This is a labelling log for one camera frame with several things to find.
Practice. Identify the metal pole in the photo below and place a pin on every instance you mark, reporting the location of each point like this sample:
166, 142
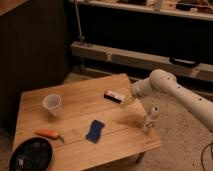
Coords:
81, 37

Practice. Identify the white ceramic cup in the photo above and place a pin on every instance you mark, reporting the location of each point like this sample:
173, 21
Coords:
53, 104

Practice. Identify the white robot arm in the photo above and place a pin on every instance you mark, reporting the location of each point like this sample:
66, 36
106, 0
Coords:
162, 81

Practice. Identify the wooden table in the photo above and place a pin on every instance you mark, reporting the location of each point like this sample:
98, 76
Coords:
83, 102

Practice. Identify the black round plate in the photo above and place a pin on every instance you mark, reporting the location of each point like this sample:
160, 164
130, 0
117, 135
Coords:
34, 154

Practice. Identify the long grey case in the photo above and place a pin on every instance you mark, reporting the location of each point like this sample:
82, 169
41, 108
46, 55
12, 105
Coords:
140, 60

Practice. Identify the orange carrot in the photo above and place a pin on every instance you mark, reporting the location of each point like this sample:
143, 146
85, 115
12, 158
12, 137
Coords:
49, 134

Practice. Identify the clear plastic bottle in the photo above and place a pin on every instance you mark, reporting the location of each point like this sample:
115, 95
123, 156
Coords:
151, 119

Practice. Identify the blue sponge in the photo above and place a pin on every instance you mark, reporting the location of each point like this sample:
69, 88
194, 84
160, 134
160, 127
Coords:
95, 131

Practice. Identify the cluttered shelf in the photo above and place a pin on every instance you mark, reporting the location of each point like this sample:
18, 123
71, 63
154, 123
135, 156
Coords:
151, 8

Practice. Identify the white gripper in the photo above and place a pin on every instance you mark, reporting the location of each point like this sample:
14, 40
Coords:
137, 90

